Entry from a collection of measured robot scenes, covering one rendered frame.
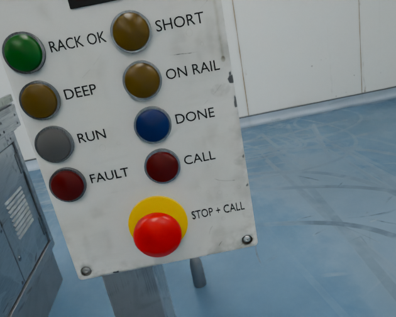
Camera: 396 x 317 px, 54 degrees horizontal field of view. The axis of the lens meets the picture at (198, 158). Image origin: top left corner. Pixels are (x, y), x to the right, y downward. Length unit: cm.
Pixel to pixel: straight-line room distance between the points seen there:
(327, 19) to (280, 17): 46
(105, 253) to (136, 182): 8
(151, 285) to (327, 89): 383
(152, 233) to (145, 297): 16
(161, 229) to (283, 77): 374
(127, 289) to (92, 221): 14
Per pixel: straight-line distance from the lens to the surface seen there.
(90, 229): 36
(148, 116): 31
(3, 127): 179
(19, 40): 32
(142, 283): 46
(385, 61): 440
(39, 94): 32
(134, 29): 30
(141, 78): 30
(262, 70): 395
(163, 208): 34
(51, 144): 33
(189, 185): 33
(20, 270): 183
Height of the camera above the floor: 116
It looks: 20 degrees down
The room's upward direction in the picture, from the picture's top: 11 degrees counter-clockwise
